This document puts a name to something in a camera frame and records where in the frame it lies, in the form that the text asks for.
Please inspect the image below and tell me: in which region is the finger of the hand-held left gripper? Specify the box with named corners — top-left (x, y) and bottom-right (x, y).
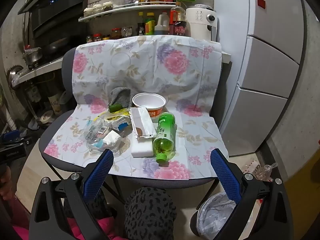
top-left (0, 129), bottom-right (27, 138)
top-left (5, 139), bottom-right (33, 147)

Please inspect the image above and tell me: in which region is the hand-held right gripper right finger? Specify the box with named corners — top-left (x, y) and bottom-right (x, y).
top-left (210, 148), bottom-right (293, 240)

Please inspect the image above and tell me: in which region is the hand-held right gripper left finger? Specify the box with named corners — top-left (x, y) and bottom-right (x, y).
top-left (29, 149), bottom-right (115, 240)

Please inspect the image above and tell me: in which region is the clear plastic packaging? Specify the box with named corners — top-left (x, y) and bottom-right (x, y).
top-left (86, 119), bottom-right (130, 155)

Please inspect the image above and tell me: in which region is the trash bin with white liner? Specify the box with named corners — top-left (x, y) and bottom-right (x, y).
top-left (190, 191), bottom-right (238, 238)

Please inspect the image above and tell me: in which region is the white tissue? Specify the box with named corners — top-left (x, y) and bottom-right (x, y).
top-left (102, 130), bottom-right (122, 145)

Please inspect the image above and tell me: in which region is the white sponge block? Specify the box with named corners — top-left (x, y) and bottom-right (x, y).
top-left (131, 136), bottom-right (154, 158)

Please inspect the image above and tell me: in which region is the white milk carton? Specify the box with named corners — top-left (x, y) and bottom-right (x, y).
top-left (114, 116), bottom-right (132, 132)

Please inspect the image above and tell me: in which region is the yellow wrapper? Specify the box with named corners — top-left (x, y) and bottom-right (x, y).
top-left (96, 109), bottom-right (133, 122)

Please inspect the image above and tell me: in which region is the silver foil wrapper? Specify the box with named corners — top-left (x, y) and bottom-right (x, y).
top-left (129, 107), bottom-right (155, 139)

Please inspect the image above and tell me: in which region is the green plastic bottle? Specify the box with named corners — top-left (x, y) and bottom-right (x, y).
top-left (152, 112), bottom-right (177, 163)

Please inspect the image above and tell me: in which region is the grey sock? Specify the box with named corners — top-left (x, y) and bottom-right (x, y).
top-left (111, 87), bottom-right (132, 108)

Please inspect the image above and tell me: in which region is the orange white noodle bowl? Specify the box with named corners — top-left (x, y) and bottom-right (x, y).
top-left (132, 92), bottom-right (167, 119)

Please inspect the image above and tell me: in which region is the person's left hand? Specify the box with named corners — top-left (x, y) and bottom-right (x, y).
top-left (0, 167), bottom-right (14, 203)

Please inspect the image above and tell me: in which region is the red white packet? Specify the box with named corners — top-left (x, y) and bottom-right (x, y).
top-left (242, 159), bottom-right (260, 178)

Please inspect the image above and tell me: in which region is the white ceramic bowl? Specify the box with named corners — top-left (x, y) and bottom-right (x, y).
top-left (40, 110), bottom-right (53, 123)

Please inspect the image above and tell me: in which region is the clear plastic bag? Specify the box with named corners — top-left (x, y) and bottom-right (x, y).
top-left (252, 162), bottom-right (278, 183)

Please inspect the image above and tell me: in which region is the ceramic jar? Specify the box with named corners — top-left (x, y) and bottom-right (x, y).
top-left (47, 94), bottom-right (62, 115)

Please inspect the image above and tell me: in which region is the pink jacket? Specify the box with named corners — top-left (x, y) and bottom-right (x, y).
top-left (12, 217), bottom-right (125, 240)

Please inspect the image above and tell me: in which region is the steel stove counter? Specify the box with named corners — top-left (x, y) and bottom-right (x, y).
top-left (11, 55), bottom-right (64, 84)

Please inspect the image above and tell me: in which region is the steel pot red knob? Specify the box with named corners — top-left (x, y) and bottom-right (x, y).
top-left (24, 45), bottom-right (42, 65)

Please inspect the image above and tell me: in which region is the mustard yellow door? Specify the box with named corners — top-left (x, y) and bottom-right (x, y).
top-left (286, 140), bottom-right (320, 205)

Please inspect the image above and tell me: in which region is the black wok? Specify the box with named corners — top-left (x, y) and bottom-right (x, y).
top-left (44, 37), bottom-right (72, 53)

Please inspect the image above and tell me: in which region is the floral printed cloth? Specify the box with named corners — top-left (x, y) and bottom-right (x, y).
top-left (44, 35), bottom-right (229, 180)

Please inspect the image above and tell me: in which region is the silver refrigerator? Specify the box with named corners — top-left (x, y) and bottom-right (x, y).
top-left (214, 0), bottom-right (307, 157)

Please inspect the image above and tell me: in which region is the white counter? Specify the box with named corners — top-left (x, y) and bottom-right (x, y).
top-left (215, 40), bottom-right (232, 64)

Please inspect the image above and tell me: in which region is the black range hood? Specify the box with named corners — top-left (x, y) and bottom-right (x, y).
top-left (17, 0), bottom-right (84, 34)

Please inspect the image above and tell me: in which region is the white kitchen appliance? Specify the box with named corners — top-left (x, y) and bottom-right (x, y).
top-left (185, 4), bottom-right (219, 42)

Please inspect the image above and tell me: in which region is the dark bottle yellow cap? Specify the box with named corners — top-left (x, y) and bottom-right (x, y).
top-left (137, 12), bottom-right (146, 36)

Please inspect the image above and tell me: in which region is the green bottle yellow cap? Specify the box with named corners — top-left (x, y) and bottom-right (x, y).
top-left (145, 12), bottom-right (157, 35)

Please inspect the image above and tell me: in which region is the large amber bottle dark label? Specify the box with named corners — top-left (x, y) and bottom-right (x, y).
top-left (169, 2), bottom-right (187, 35)

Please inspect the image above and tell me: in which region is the curved white wall shelf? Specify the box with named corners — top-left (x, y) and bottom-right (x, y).
top-left (78, 2), bottom-right (179, 22)

